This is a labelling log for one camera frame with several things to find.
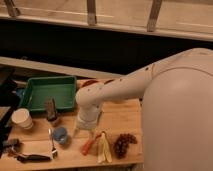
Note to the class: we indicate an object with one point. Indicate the green plastic tray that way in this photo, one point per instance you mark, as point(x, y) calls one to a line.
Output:
point(39, 90)

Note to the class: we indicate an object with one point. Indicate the blue small cup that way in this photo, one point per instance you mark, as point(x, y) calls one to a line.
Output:
point(60, 135)

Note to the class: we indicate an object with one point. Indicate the dark grapes bunch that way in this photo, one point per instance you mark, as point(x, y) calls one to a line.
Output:
point(122, 143)

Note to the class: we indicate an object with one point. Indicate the red bowl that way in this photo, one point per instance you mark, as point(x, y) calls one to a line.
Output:
point(89, 82)
point(108, 81)

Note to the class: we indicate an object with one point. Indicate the red bowl left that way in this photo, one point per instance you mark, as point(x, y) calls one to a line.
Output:
point(89, 82)

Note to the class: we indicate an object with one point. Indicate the white paper cup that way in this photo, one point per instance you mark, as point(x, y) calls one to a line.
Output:
point(22, 118)

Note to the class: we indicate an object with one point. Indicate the red bowl right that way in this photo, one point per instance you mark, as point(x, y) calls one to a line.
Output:
point(108, 81)

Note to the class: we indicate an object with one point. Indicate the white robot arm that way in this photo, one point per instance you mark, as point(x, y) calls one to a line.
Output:
point(177, 109)

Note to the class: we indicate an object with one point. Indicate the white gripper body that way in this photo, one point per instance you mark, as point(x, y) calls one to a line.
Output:
point(87, 117)

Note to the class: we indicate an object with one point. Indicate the yellow banana peel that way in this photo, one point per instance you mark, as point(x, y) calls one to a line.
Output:
point(104, 153)

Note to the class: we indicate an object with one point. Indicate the metal spoon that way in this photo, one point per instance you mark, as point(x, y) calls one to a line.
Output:
point(54, 150)

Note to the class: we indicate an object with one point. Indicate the dark handled tool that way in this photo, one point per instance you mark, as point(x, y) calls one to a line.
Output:
point(32, 158)

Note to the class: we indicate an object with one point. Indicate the brown wooden block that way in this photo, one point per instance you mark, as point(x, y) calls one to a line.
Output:
point(51, 110)

